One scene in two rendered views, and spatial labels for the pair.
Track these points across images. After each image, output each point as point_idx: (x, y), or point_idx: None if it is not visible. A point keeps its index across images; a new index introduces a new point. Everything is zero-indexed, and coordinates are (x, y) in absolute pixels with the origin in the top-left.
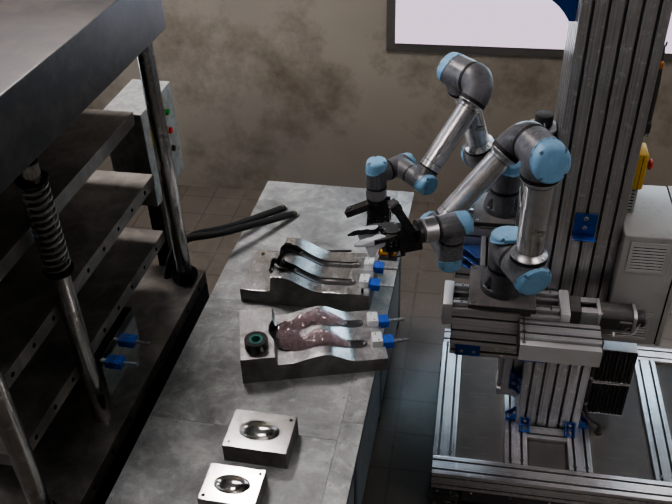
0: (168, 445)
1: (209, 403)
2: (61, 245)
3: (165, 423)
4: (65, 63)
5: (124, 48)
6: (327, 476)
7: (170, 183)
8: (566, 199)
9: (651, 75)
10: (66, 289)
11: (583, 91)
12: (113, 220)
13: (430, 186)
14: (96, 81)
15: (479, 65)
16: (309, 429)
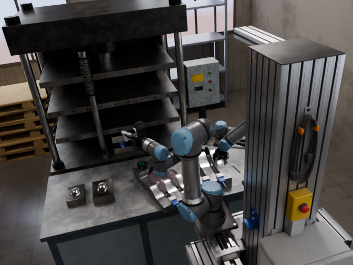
0: (96, 174)
1: (120, 174)
2: (89, 84)
3: (106, 169)
4: (97, 22)
5: (145, 29)
6: (94, 218)
7: (180, 97)
8: (248, 192)
9: (273, 130)
10: (90, 101)
11: (250, 122)
12: (142, 95)
13: (222, 146)
14: (119, 34)
15: None
16: (117, 203)
